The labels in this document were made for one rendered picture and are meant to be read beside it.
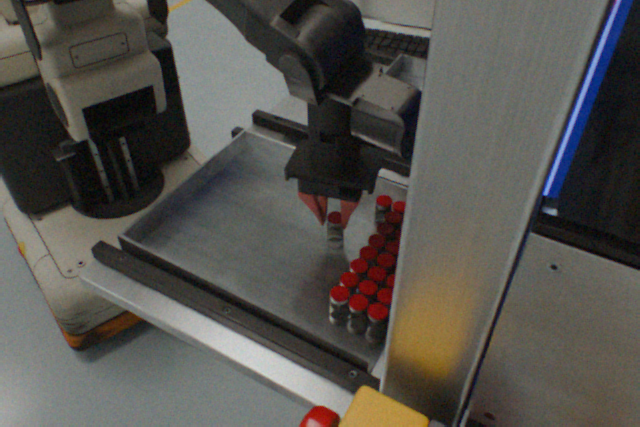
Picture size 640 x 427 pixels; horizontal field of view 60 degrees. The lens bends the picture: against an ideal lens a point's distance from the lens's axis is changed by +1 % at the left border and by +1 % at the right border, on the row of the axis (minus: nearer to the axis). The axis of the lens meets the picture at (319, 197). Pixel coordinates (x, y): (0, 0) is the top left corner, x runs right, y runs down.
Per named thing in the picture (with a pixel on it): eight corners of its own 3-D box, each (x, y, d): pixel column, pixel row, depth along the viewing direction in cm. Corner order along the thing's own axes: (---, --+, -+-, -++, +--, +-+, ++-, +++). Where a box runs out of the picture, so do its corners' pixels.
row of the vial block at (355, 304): (424, 235, 71) (429, 210, 68) (361, 338, 60) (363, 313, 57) (408, 229, 72) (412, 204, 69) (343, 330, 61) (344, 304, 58)
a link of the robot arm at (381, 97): (330, -9, 52) (273, 51, 49) (439, 22, 46) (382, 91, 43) (350, 83, 61) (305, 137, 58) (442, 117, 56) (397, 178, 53)
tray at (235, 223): (454, 225, 73) (459, 206, 71) (366, 380, 56) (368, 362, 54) (246, 147, 86) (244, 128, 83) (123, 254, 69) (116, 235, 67)
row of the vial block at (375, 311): (440, 242, 70) (446, 216, 67) (379, 348, 59) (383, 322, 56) (424, 236, 71) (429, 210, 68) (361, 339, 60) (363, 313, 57)
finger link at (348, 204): (356, 249, 65) (358, 189, 59) (299, 237, 67) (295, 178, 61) (368, 211, 70) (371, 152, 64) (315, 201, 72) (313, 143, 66)
